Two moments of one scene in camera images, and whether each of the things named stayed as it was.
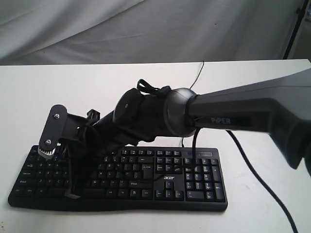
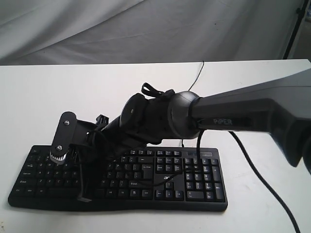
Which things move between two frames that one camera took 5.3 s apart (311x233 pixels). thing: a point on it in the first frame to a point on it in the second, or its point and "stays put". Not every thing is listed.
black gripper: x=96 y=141 to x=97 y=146
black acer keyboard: x=157 y=178 stays put
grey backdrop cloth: x=34 y=32 stays put
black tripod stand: x=300 y=11 stays put
